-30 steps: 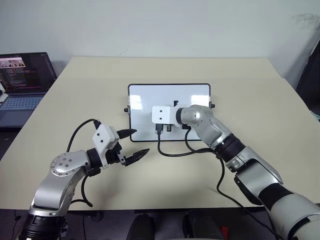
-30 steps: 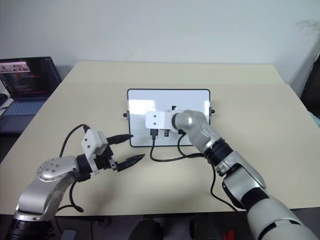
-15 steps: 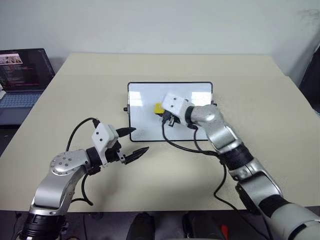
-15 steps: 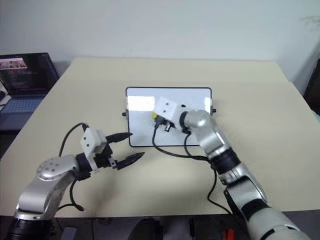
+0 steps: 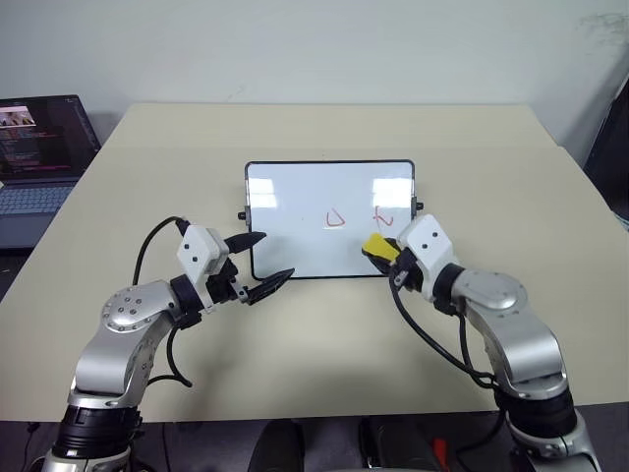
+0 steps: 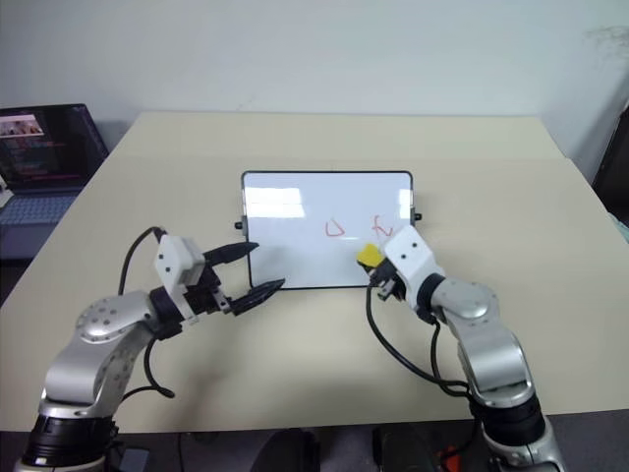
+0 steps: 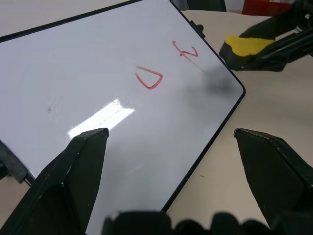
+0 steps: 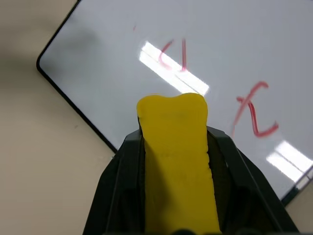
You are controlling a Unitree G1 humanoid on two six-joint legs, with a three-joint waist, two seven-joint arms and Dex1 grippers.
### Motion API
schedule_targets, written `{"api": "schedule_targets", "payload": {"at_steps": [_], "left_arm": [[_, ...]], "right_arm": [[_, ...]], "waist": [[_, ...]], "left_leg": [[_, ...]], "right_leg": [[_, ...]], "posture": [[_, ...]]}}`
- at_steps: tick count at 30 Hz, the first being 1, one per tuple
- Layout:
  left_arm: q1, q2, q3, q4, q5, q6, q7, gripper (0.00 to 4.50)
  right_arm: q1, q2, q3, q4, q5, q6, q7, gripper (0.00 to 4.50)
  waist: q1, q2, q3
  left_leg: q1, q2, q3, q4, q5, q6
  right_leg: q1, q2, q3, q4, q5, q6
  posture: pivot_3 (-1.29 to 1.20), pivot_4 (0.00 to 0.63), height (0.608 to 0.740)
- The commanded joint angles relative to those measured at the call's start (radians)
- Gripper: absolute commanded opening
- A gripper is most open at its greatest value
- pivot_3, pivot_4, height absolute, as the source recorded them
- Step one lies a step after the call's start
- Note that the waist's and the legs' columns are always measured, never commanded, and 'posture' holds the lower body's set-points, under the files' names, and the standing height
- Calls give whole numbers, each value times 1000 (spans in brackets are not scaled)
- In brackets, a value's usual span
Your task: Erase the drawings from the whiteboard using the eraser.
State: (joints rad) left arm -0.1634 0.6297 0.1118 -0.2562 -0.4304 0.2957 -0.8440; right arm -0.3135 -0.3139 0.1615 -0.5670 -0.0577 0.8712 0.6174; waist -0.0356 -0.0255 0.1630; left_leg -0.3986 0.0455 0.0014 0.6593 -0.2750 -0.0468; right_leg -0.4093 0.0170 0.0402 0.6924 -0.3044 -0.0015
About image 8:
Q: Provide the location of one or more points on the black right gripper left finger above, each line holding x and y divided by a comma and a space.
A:
117, 186

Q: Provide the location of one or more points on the yellow foam eraser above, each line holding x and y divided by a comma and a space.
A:
178, 156

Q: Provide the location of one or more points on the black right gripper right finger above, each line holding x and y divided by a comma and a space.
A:
247, 186

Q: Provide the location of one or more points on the black-framed whiteboard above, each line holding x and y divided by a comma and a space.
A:
117, 56

